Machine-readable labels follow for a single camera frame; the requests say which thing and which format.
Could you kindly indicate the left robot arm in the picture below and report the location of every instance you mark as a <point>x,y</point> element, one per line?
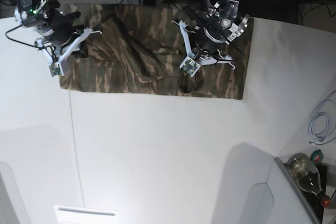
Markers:
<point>222,24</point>

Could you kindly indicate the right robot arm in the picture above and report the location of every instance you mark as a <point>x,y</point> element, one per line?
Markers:
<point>32,13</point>

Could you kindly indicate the green tape roll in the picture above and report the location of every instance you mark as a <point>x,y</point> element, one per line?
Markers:
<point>317,156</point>

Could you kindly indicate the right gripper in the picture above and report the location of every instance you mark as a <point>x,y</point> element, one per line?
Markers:
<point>60,32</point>

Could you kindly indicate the clear plastic bottle red cap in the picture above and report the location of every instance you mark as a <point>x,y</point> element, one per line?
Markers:
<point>307,177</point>

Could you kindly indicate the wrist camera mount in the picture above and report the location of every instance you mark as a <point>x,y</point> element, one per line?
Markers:
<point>196,56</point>
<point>67,51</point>

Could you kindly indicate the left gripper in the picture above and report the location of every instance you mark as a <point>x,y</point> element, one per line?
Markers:
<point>207,38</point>

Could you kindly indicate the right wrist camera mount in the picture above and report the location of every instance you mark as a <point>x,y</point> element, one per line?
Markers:
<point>67,51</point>

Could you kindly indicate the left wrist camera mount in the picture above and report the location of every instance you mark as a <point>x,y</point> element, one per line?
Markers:
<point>196,56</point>

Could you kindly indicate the camouflage t-shirt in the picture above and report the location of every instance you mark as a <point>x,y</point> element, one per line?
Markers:
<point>139,50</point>

